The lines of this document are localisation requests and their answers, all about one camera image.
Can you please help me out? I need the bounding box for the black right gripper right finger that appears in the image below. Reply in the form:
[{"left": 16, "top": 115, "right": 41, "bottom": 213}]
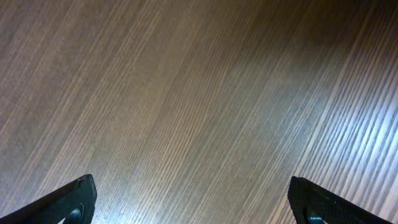
[{"left": 287, "top": 176, "right": 391, "bottom": 224}]

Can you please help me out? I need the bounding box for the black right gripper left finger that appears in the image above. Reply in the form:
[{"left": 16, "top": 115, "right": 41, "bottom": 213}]
[{"left": 1, "top": 174, "right": 97, "bottom": 224}]

